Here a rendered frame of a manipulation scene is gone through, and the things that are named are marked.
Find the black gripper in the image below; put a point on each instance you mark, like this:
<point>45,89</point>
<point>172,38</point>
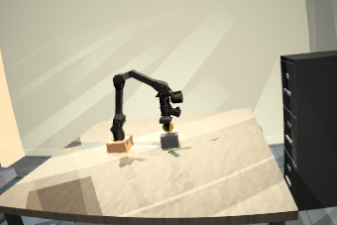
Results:
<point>166,119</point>

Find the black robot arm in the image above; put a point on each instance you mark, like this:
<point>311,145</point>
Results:
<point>164,93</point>

